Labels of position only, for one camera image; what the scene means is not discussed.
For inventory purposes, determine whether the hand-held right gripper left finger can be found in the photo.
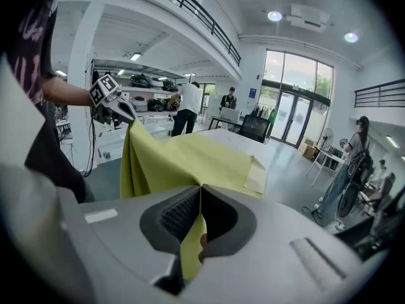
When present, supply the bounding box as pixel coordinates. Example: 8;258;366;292
0;163;203;304

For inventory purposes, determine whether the white frame table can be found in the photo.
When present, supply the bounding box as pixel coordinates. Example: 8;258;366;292
305;147;347;187

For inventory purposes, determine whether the clothes rack with garments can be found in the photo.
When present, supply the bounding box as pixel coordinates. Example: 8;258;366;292
252;104;278;124

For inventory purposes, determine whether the long black mezzanine railing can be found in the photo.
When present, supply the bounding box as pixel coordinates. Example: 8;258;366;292
126;0;242;67

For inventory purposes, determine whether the black frame table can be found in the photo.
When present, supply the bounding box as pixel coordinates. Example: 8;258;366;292
208;115;244;133

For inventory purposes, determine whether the white shelf rack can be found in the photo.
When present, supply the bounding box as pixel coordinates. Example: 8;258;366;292
90;58;191;165

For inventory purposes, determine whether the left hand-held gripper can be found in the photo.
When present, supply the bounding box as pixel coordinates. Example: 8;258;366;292
89;73;137;126

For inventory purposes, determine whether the person's left forearm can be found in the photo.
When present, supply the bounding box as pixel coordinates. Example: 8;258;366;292
40;76;94;108

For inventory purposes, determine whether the yellow-green cloth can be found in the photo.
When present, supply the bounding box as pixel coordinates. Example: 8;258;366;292
119;117;268;282

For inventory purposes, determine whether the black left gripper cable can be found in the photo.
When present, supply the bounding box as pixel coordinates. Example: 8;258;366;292
82;106;97;177

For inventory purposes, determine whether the white box appliance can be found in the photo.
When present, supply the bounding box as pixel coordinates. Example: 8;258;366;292
220;106;242;122

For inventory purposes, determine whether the person's black printed t-shirt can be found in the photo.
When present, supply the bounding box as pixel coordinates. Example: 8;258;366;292
6;0;96;204

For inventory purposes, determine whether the black standing fan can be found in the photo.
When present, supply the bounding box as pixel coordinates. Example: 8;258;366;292
320;127;335;149

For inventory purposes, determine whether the person's right hand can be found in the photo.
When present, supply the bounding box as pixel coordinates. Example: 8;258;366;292
197;234;208;265

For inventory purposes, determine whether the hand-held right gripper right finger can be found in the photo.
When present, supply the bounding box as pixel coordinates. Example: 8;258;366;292
180;184;365;304

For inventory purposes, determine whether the short black mezzanine railing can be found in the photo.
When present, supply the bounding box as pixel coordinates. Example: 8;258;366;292
354;79;405;109

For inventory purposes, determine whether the white ceiling air conditioner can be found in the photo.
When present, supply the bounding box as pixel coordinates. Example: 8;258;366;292
285;3;331;33

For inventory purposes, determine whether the group of dark helmets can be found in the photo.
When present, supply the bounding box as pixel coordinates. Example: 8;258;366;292
128;73;180;113

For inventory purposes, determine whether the stack of cardboard boxes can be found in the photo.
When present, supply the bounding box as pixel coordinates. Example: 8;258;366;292
299;136;318;162

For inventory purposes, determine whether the glass entrance door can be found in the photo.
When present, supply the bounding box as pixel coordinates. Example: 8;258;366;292
257;49;334;147

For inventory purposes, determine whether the black mesh office chair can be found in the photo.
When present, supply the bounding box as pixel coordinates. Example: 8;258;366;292
237;114;271;144

